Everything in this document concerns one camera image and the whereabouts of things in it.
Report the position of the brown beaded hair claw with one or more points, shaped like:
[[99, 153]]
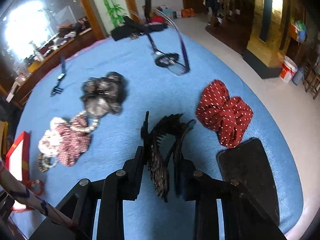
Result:
[[162, 144]]

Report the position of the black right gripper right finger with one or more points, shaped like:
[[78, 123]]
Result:
[[194, 185]]

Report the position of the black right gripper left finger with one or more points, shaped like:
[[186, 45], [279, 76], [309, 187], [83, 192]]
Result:
[[121, 185]]

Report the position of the red gift box tray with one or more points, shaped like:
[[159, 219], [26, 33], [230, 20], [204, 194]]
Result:
[[17, 158]]

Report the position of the white red plastic bucket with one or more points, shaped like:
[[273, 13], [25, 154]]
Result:
[[289, 69]]

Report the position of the red polka dot scrunchie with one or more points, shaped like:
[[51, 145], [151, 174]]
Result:
[[228, 116]]

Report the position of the black cloth bundle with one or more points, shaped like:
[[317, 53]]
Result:
[[130, 27]]

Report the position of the black smartphone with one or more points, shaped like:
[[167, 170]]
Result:
[[248, 163]]

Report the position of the wooden stool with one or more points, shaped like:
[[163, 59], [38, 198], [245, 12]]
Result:
[[311, 76]]

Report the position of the red plaid scrunchie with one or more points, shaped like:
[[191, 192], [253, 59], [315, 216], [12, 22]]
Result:
[[74, 143]]

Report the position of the blue table cloth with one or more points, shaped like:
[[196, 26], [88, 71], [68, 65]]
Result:
[[157, 90]]

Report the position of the grey organza scrunchie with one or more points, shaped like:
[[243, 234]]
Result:
[[104, 95]]

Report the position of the blue frame eyeglasses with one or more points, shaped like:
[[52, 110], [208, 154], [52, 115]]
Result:
[[168, 49]]

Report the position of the white dotted scrunchie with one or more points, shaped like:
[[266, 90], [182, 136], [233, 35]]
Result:
[[51, 140]]

